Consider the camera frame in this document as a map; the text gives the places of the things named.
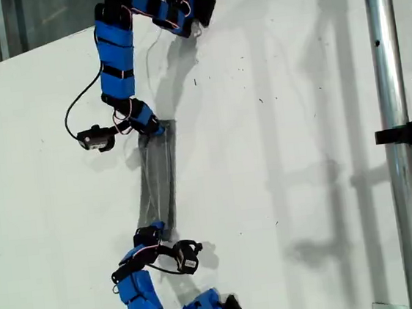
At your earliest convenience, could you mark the grey striped towel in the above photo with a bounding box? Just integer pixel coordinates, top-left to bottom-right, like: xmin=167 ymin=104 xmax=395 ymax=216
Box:
xmin=127 ymin=117 xmax=189 ymax=244

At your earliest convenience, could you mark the camera black stalk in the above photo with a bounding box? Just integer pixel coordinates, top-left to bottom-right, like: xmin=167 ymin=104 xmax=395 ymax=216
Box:
xmin=108 ymin=122 xmax=135 ymax=139
xmin=157 ymin=238 xmax=179 ymax=255

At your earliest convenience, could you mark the camera black cable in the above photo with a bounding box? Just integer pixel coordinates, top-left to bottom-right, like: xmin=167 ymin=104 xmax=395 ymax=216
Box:
xmin=145 ymin=259 xmax=181 ymax=279
xmin=58 ymin=60 xmax=111 ymax=140

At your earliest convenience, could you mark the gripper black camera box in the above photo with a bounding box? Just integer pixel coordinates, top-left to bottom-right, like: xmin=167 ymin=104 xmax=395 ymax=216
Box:
xmin=170 ymin=237 xmax=206 ymax=277
xmin=75 ymin=122 xmax=118 ymax=156

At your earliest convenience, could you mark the steel post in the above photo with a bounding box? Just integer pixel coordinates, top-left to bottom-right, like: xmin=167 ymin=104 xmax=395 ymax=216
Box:
xmin=362 ymin=0 xmax=412 ymax=309

